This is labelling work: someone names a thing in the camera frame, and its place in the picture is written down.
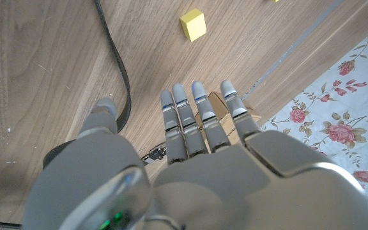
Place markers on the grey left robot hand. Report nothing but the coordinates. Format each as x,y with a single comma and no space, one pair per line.
203,191

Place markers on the black leather belt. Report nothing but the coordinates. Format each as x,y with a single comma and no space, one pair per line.
120,67

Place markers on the brown cardboard box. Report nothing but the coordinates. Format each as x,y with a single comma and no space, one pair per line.
219,107

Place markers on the floral print backdrop cloth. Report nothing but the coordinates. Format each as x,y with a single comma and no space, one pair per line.
347,105

